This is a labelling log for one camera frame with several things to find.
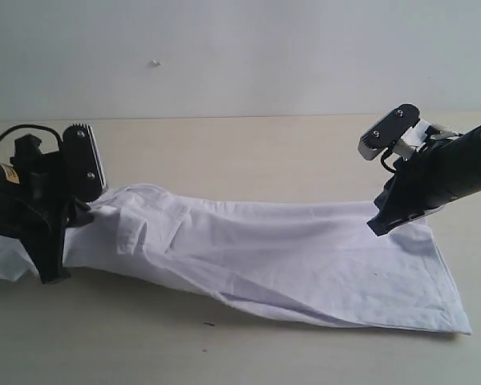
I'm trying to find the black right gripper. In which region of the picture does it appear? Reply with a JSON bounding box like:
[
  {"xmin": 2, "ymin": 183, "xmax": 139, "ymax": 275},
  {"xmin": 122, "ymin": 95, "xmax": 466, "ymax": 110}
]
[{"xmin": 367, "ymin": 144, "xmax": 465, "ymax": 237}]

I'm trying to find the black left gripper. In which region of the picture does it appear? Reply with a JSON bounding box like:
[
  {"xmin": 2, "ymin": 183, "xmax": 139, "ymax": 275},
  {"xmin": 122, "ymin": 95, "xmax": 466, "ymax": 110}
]
[{"xmin": 0, "ymin": 135, "xmax": 94, "ymax": 284}]

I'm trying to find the white t-shirt red Chinese patch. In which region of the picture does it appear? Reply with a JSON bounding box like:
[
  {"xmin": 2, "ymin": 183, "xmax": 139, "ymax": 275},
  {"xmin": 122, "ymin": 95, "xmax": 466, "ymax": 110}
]
[{"xmin": 0, "ymin": 183, "xmax": 473, "ymax": 334}]

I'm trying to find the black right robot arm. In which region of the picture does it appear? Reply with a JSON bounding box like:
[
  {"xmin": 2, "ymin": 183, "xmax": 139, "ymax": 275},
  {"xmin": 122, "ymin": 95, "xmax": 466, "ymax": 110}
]
[{"xmin": 358, "ymin": 104, "xmax": 481, "ymax": 236}]

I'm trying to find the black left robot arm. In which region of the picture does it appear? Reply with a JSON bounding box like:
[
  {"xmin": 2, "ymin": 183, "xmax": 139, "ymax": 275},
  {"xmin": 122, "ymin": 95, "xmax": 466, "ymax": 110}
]
[{"xmin": 0, "ymin": 134, "xmax": 103, "ymax": 284}]

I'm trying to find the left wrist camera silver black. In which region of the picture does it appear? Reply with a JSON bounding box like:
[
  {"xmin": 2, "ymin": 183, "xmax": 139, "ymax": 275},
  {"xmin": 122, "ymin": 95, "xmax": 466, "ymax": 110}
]
[{"xmin": 62, "ymin": 124, "xmax": 107, "ymax": 203}]

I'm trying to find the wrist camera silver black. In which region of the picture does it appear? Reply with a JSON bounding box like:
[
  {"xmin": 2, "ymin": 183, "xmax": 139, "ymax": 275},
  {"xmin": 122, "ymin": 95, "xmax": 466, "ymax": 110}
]
[
  {"xmin": 358, "ymin": 103, "xmax": 420, "ymax": 161},
  {"xmin": 62, "ymin": 124, "xmax": 107, "ymax": 203}
]

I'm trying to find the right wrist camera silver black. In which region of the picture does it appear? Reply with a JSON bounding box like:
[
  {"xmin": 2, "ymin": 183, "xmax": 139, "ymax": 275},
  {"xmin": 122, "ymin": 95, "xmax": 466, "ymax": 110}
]
[{"xmin": 358, "ymin": 103, "xmax": 420, "ymax": 161}]

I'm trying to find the black left camera cable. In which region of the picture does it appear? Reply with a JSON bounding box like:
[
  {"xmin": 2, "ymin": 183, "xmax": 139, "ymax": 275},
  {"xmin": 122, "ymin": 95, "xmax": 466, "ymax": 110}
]
[{"xmin": 0, "ymin": 124, "xmax": 63, "ymax": 160}]

